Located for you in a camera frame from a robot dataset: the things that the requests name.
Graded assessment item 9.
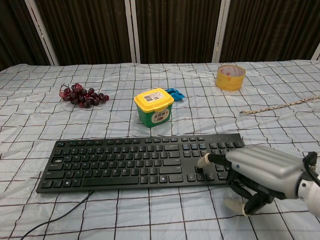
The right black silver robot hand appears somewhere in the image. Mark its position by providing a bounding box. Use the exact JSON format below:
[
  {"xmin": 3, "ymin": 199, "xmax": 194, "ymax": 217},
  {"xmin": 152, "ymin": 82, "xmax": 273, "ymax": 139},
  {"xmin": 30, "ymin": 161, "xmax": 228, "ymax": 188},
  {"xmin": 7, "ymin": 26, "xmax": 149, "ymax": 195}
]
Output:
[{"xmin": 196, "ymin": 146, "xmax": 307, "ymax": 216}]

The beige braided rope bundle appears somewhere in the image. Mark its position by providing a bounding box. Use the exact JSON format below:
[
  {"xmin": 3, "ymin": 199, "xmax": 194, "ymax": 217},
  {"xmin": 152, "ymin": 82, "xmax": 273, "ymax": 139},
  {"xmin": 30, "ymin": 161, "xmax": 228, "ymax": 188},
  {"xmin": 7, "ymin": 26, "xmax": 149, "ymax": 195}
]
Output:
[{"xmin": 239, "ymin": 95, "xmax": 320, "ymax": 116}]

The thin black cable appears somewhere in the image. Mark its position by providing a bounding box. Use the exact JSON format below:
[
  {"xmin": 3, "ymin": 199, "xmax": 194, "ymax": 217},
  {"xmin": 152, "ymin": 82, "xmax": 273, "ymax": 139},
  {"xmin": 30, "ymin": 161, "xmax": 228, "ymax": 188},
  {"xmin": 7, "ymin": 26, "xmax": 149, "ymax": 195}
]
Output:
[{"xmin": 0, "ymin": 191, "xmax": 96, "ymax": 240}]

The yellow packing tape roll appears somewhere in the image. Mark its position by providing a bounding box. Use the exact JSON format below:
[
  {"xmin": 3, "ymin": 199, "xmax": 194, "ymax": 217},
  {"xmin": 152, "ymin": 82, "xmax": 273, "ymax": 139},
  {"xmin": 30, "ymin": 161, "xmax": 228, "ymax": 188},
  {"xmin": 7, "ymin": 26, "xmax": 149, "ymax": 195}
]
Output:
[{"xmin": 215, "ymin": 64, "xmax": 246, "ymax": 91}]

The dark curtain panel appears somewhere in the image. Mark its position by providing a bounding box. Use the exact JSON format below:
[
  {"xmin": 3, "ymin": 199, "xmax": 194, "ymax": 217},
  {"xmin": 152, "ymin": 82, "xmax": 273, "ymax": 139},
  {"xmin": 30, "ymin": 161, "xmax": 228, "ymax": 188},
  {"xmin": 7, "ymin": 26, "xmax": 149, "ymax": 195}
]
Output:
[
  {"xmin": 219, "ymin": 0, "xmax": 320, "ymax": 63},
  {"xmin": 34, "ymin": 0, "xmax": 133, "ymax": 66},
  {"xmin": 134, "ymin": 0, "xmax": 222, "ymax": 65},
  {"xmin": 0, "ymin": 0, "xmax": 52, "ymax": 71}
]

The light blue checked tablecloth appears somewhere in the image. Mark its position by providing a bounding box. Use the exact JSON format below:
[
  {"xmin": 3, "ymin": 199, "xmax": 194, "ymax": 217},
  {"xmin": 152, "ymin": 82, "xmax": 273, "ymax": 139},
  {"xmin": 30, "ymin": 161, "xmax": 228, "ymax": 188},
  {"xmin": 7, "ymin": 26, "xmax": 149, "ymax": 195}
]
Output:
[{"xmin": 0, "ymin": 58, "xmax": 320, "ymax": 240}]

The blue snack packet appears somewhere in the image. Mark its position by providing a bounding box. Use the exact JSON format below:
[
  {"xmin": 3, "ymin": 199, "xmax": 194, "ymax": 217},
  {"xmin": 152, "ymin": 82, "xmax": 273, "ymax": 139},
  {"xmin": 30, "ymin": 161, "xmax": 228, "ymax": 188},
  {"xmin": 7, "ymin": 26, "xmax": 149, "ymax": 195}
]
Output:
[{"xmin": 165, "ymin": 87, "xmax": 186, "ymax": 101}]

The black computer keyboard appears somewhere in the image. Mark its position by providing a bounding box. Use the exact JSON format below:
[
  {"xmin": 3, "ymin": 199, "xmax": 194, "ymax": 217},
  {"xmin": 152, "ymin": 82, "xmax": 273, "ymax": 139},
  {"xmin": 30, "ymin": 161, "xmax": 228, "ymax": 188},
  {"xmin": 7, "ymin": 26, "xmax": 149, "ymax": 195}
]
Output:
[{"xmin": 36, "ymin": 133, "xmax": 247, "ymax": 195}]

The green tub with yellow lid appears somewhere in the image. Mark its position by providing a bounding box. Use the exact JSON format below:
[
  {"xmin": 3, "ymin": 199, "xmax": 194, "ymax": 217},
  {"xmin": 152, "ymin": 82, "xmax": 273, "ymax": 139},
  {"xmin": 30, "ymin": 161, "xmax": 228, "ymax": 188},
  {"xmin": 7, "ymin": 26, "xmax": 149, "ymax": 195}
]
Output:
[{"xmin": 133, "ymin": 87, "xmax": 175, "ymax": 128}]

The dark red grape bunch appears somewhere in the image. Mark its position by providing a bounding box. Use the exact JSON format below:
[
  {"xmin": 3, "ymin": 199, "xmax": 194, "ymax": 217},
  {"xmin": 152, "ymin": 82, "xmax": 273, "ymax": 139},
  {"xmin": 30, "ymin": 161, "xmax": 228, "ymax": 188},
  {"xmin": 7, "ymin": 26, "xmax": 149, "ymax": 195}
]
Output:
[{"xmin": 59, "ymin": 83, "xmax": 110, "ymax": 109}]

